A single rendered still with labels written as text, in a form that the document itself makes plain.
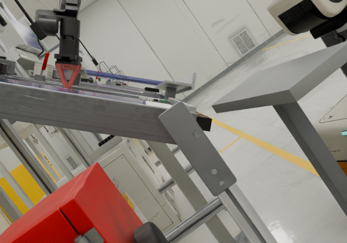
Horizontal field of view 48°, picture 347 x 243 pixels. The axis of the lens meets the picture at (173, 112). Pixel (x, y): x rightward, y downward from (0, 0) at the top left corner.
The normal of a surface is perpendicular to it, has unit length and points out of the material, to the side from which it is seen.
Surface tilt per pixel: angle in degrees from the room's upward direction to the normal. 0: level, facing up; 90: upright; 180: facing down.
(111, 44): 90
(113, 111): 90
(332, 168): 90
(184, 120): 90
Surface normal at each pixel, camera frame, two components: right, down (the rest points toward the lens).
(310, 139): 0.23, -0.05
